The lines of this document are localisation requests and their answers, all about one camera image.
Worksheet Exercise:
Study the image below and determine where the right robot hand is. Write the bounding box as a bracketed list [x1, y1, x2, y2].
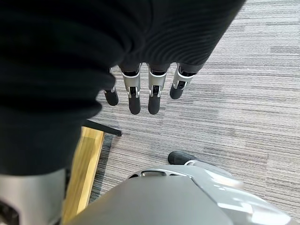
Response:
[0, 0, 247, 225]

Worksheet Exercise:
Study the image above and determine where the wooden shoe rack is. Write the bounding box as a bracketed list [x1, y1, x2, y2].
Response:
[61, 119, 123, 222]

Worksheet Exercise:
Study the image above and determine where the dark robot foot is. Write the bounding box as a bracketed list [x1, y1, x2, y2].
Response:
[167, 151, 196, 165]

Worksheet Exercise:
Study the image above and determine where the silver robot leg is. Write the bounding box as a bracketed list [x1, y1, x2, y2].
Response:
[67, 160, 293, 225]

